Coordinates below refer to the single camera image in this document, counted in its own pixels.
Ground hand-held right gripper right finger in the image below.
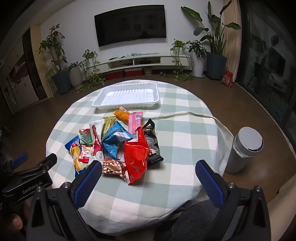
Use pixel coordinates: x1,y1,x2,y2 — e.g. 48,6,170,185
195,159,271,241

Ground green snack packet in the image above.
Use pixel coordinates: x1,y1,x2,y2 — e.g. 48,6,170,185
79,128,93,146

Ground brown chocolate snack packet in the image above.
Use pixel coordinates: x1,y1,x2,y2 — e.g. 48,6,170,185
102,157,127,180

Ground orange snack packet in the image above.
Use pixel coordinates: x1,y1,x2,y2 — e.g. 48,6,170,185
112,106,131,127

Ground grey fabric chair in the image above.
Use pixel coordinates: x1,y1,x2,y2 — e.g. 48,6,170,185
168,199,244,241

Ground white television cabinet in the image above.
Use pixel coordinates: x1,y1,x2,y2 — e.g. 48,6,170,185
94,53,191,75

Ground light blue snack bag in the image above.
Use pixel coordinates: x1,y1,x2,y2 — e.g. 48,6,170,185
102,122,133,161

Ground black and silver snack packet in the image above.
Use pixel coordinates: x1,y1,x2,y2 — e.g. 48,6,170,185
142,118,164,167

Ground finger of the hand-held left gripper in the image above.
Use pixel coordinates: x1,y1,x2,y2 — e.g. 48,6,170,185
16,153,57,178
0,152,29,173

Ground white plastic tray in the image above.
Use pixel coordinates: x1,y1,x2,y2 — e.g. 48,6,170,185
92,82,161,110

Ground green white checkered tablecloth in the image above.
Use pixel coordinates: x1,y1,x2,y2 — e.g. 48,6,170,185
46,82,234,236

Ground cream padded furniture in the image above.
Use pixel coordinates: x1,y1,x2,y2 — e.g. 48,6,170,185
266,176,296,209

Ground blue and yellow cookie packet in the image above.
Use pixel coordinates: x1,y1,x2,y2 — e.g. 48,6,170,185
64,136,90,178

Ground large red snack bag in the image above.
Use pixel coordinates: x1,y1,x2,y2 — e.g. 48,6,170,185
124,126,150,185

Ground glass sliding door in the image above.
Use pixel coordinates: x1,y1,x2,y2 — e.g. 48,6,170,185
238,0,296,139

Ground red paper bag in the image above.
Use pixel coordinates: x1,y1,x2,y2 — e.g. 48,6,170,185
221,71,233,87

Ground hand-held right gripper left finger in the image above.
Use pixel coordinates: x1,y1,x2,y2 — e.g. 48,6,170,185
26,159,102,241

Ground white and red snack packet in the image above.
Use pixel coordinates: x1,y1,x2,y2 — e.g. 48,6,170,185
89,119,105,161

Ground pink snack packet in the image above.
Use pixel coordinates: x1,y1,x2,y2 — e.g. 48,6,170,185
128,112,144,136

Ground red packet with white window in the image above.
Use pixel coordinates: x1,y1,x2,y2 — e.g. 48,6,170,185
79,144,94,164

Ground person's left hand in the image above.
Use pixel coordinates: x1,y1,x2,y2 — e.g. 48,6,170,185
0,200,31,241

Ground plant in white ribbed pot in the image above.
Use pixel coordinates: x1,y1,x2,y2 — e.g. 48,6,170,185
68,61,83,90

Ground large broadleaf plant dark pot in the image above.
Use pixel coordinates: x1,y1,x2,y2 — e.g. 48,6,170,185
181,0,241,80

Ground tall leafy plant dark pot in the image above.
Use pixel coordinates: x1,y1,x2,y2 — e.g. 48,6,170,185
38,23,73,95

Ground grey cylindrical appliance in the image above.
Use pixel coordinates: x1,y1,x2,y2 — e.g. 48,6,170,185
224,127,264,174

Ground black wall television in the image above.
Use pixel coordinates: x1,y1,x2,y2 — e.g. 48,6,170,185
94,4,167,47

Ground trailing vine plant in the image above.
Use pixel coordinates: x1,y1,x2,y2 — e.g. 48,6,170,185
77,49,105,93

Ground red storage box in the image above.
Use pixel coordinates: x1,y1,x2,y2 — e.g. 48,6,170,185
125,69,144,77
107,71,124,80

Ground hanging vine plant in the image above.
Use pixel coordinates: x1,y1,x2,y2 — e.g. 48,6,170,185
170,40,194,81

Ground beige curtain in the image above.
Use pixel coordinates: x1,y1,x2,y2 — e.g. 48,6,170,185
222,0,242,84

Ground olive gold snack packet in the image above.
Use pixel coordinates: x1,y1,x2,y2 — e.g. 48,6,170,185
101,116,116,139

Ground bushy plant in white pot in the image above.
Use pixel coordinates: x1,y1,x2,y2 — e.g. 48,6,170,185
186,40,207,78

